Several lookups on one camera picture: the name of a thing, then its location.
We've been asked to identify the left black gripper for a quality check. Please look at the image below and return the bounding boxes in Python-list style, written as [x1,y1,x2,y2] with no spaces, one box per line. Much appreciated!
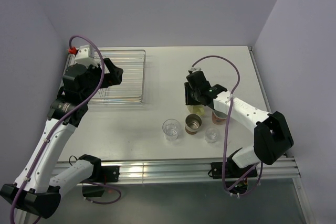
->
[81,58,122,102]

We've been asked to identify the pale yellow plastic mug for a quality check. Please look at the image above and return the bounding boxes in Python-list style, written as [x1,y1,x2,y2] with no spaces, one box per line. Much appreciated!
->
[187,105,205,116]

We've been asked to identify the large clear plastic tumbler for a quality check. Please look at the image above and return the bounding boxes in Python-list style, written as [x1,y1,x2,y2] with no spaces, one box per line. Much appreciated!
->
[162,119,181,141]

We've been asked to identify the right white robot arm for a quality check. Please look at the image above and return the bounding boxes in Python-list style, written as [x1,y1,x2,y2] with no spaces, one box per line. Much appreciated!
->
[184,70,293,178]

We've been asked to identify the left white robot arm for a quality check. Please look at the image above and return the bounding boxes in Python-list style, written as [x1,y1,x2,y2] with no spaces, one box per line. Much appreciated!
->
[1,58,123,223]

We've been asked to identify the brown metal-lined cup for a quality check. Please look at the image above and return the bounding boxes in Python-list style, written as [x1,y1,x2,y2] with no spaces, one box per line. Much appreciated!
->
[185,114,202,135]

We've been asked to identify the pink patterned ceramic mug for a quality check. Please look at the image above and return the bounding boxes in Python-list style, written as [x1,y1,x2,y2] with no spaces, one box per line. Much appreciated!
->
[212,110,227,125]

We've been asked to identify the small clear plastic glass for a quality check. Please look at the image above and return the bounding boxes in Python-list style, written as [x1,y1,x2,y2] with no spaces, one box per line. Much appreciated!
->
[205,127,221,143]

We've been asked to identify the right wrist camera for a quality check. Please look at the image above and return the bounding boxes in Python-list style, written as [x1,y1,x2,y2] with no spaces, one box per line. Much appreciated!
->
[188,67,202,73]

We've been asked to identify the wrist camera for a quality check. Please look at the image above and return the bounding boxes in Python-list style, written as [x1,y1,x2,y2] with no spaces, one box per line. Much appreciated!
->
[68,45,98,67]
[188,67,202,73]

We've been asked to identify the clear wire dish rack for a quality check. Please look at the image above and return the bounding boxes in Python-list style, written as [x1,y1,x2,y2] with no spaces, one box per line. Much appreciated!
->
[89,48,146,107]

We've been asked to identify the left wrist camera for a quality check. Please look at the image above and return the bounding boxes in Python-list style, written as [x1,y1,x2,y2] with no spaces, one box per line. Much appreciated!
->
[68,45,98,67]

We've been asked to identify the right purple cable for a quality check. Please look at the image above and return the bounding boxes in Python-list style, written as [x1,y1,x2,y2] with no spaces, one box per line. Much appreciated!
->
[191,55,263,197]

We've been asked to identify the purple cable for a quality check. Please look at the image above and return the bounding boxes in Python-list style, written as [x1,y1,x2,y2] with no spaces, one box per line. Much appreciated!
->
[9,35,123,224]
[191,55,263,197]

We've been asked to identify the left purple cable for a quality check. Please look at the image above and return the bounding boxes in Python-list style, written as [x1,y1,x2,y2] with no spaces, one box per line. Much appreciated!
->
[9,35,123,224]

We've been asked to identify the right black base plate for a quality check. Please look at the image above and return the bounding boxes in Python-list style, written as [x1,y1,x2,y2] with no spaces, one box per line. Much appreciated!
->
[207,162,258,179]

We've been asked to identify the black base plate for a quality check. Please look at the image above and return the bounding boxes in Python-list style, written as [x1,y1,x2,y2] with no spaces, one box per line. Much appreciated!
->
[207,162,258,179]
[84,166,120,183]

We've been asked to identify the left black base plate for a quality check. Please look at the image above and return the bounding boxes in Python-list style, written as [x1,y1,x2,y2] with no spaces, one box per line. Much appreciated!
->
[84,166,120,183]

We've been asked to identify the aluminium rail frame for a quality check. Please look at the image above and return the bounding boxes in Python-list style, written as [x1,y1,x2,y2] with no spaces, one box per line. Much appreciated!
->
[52,46,301,185]

